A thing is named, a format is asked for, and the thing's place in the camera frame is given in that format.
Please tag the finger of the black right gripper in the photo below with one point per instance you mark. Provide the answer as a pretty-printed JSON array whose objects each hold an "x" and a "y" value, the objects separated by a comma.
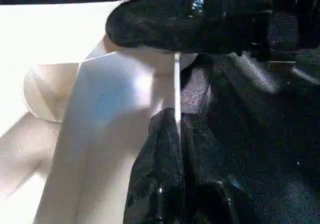
[{"x": 175, "y": 21}]

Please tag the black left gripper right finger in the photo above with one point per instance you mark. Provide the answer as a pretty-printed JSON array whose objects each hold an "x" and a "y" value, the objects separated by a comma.
[{"x": 207, "y": 184}]

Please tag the black work surface mat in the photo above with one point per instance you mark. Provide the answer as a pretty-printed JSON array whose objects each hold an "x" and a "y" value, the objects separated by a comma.
[{"x": 250, "y": 121}]

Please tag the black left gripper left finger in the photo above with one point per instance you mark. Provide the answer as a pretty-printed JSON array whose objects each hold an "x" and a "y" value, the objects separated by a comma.
[{"x": 160, "y": 171}]

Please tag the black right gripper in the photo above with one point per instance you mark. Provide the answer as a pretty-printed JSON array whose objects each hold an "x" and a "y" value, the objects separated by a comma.
[{"x": 285, "y": 21}]

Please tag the white plastic table top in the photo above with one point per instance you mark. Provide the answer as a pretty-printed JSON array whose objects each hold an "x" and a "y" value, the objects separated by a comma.
[{"x": 37, "y": 21}]

